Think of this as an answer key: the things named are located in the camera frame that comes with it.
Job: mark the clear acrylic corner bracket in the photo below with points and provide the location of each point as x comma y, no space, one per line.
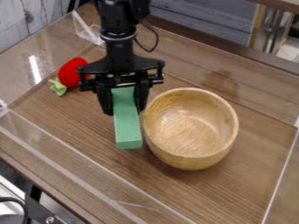
87,32

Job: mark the red plush strawberry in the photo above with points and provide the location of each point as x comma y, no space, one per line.
68,77

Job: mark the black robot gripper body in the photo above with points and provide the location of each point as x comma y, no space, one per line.
120,69

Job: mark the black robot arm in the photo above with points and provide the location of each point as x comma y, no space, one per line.
120,16

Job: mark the black table leg clamp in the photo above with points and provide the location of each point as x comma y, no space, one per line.
24,209

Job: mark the gold metal furniture frame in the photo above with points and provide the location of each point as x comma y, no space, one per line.
271,26

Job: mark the green rectangular block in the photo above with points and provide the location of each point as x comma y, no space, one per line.
125,118

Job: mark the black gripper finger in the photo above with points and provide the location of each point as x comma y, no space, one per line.
142,92
105,101

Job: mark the brown wooden bowl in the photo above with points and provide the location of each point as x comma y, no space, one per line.
191,127

